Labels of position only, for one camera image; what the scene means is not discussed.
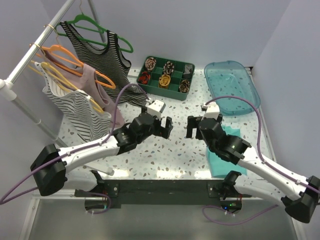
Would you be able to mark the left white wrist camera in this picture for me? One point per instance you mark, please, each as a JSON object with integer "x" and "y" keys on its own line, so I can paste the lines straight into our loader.
{"x": 156, "y": 108}

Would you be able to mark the orange black rolled tie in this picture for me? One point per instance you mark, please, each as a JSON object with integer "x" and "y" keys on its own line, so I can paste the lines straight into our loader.
{"x": 144, "y": 77}

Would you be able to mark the brown floral rolled tie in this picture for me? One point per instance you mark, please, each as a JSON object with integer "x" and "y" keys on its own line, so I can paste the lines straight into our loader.
{"x": 184, "y": 86}

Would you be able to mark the pink floral rolled tie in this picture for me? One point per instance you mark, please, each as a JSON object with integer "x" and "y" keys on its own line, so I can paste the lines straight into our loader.
{"x": 150, "y": 63}

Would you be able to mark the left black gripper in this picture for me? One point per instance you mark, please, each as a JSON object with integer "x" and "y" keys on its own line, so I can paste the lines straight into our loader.
{"x": 162, "y": 131}

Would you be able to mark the pink tank top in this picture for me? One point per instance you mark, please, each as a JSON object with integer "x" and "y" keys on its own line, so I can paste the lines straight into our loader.
{"x": 87, "y": 82}

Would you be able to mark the yellow rolled tie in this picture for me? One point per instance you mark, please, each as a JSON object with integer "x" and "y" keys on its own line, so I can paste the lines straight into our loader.
{"x": 164, "y": 81}

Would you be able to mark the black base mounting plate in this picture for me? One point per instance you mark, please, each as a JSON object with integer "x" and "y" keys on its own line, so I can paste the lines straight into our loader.
{"x": 113, "y": 194}

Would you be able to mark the yellow hanger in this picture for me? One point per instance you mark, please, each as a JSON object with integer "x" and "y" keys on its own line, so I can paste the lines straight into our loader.
{"x": 66, "y": 84}

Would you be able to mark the grey folded cloth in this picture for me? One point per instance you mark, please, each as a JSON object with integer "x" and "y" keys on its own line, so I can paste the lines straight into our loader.
{"x": 188, "y": 71}

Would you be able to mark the black striped tank top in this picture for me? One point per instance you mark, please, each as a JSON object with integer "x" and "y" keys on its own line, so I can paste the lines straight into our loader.
{"x": 109, "y": 60}

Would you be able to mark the dark floral rolled tie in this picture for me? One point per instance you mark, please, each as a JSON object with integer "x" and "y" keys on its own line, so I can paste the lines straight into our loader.
{"x": 168, "y": 68}

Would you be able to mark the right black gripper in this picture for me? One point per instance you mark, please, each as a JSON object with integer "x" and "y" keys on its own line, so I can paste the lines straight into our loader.
{"x": 192, "y": 123}

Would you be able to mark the green divided organizer tray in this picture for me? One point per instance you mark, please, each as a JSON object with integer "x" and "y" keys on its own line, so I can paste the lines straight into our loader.
{"x": 172, "y": 92}

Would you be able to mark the teal plastic basin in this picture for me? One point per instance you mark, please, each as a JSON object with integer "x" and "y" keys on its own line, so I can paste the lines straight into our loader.
{"x": 230, "y": 78}

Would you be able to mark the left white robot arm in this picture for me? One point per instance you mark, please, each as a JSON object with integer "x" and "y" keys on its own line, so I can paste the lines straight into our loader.
{"x": 50, "y": 167}

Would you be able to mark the silver clothes rack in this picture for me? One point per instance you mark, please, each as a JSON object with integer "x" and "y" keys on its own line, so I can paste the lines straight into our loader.
{"x": 6, "y": 85}

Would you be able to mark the green hanger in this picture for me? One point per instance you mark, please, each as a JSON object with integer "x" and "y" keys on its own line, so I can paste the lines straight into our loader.
{"x": 100, "y": 30}

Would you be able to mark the orange hanger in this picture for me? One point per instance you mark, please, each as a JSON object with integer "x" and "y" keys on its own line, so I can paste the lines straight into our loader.
{"x": 75, "y": 61}

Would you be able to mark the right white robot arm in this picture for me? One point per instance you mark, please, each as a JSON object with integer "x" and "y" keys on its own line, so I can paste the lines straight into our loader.
{"x": 297, "y": 194}

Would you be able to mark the white striped tank top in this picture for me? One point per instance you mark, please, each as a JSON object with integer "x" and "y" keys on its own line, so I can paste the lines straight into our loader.
{"x": 89, "y": 120}

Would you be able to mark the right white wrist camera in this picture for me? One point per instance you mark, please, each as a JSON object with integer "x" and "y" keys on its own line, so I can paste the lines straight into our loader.
{"x": 211, "y": 110}

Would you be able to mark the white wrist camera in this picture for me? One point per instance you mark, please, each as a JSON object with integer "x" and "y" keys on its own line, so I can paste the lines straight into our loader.
{"x": 156, "y": 108}
{"x": 211, "y": 110}

